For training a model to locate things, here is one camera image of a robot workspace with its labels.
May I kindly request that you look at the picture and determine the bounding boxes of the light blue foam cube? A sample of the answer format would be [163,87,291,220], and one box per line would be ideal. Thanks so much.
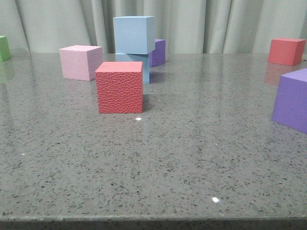
[116,53,150,84]

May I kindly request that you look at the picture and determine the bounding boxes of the textured red foam cube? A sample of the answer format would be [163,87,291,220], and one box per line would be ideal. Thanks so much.
[95,61,143,114]

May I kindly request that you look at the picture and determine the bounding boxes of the purple foam cube back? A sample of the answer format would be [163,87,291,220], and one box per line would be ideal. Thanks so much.
[149,39,166,67]

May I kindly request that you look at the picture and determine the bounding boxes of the pink foam cube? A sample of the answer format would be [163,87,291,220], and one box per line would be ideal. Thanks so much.
[59,45,103,81]

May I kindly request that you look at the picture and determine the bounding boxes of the large purple foam cube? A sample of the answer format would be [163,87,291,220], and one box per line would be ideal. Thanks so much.
[272,69,307,133]

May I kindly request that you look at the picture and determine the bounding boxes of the smooth red foam cube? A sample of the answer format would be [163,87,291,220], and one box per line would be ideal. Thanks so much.
[268,37,306,66]

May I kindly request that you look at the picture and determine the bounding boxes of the grey-green curtain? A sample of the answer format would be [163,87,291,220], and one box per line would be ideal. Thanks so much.
[0,0,307,54]

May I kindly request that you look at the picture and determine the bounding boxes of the green foam cube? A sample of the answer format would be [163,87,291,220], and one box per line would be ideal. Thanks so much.
[0,35,11,62]

